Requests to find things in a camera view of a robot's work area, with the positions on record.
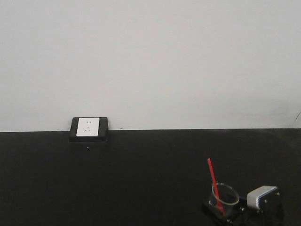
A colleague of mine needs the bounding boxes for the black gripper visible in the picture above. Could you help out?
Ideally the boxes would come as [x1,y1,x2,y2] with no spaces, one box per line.
[202,197,284,226]

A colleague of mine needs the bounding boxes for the clear glass beaker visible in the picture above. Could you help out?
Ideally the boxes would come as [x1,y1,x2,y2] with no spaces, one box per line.
[208,183,240,215]

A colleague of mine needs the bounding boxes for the red plastic stirring spoon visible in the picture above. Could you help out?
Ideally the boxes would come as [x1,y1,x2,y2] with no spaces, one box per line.
[207,158,225,216]

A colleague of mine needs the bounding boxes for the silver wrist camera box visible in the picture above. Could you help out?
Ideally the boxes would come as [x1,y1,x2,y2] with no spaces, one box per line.
[246,186,282,211]

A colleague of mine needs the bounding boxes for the black white wall socket box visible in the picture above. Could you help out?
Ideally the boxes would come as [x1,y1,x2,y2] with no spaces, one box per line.
[69,117,109,142]

